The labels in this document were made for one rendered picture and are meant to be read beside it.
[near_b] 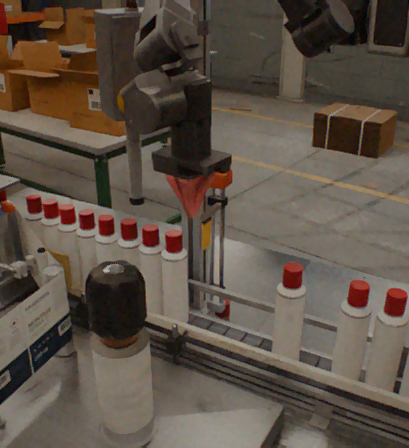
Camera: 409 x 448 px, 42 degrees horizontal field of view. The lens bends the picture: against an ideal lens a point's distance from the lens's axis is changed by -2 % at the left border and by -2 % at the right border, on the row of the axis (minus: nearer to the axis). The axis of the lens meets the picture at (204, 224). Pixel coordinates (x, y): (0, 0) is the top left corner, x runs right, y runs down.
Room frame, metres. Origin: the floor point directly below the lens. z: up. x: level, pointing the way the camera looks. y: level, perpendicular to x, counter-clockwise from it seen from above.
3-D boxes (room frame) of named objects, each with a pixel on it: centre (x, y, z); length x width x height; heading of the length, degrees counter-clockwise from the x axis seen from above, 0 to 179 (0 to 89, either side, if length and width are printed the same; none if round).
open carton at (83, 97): (2.72, 0.47, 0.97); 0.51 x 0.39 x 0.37; 147
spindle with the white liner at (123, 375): (0.61, 0.12, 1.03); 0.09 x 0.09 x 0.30
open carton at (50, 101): (3.01, 0.77, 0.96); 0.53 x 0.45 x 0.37; 144
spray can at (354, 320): (0.72, -0.25, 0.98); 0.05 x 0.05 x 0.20
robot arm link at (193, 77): (0.72, 0.02, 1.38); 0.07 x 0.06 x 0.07; 142
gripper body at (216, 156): (0.73, 0.02, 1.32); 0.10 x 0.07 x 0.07; 52
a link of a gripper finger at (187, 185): (0.73, 0.03, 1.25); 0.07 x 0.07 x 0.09; 52
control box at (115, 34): (1.02, 0.10, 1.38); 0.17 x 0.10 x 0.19; 116
